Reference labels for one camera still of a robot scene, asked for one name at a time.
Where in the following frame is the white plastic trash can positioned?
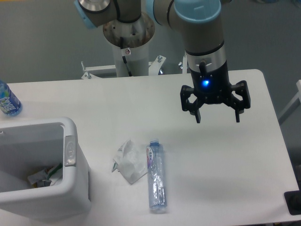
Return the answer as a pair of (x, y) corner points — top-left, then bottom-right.
(0, 117), (91, 219)

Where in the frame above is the white metal base frame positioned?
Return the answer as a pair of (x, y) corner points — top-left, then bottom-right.
(80, 55), (189, 80)

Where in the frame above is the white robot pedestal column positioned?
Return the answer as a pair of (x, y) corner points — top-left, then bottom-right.
(103, 12), (155, 65)

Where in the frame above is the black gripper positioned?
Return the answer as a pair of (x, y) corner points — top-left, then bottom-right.
(180, 63), (251, 123)

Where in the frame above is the white plastic wrapper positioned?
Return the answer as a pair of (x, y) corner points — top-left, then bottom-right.
(111, 139), (147, 185)

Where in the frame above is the clear crushed plastic bottle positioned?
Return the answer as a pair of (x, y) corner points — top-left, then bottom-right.
(146, 138), (167, 214)

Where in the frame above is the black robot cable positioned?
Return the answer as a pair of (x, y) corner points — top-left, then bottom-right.
(119, 36), (133, 77)

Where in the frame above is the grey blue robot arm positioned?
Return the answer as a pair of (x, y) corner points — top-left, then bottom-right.
(74, 0), (251, 122)

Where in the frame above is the black clamp at table edge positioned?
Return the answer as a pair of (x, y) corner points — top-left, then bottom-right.
(284, 190), (301, 215)

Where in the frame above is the white frame at right edge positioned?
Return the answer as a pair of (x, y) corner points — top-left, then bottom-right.
(278, 80), (301, 125)

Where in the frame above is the blue labelled water bottle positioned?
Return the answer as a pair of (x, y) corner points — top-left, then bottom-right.
(0, 81), (23, 117)

